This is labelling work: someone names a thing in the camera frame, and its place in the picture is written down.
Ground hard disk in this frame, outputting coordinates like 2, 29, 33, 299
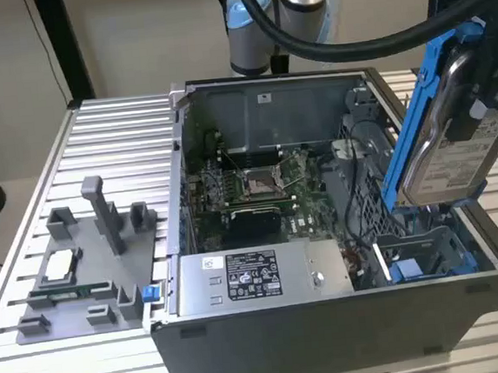
367, 16, 498, 216

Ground black disk wire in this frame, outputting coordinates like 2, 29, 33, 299
336, 118, 384, 250

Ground grey metal disk cage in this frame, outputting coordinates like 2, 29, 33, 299
315, 107, 414, 244

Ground green motherboard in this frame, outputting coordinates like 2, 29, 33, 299
183, 143, 353, 255

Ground CPU socket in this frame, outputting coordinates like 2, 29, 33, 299
238, 163, 286, 199

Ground black graphics card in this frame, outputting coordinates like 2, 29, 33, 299
222, 205, 284, 243

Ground grey open PC case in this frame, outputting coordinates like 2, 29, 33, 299
121, 53, 498, 373

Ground silver power supply unit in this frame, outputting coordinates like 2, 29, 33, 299
170, 236, 356, 316

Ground blue case latch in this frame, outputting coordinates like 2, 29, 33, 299
140, 283, 161, 303

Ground grey parts rack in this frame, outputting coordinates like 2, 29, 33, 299
2, 170, 170, 347

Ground green RAM stick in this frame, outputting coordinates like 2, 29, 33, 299
28, 283, 112, 302

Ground silver CPU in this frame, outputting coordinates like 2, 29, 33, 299
43, 249, 77, 282

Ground red power wires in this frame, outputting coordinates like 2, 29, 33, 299
340, 248, 374, 277

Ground black upright frame post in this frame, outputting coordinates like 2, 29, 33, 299
33, 0, 97, 110

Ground thin black wall cable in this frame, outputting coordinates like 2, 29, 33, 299
22, 0, 71, 109

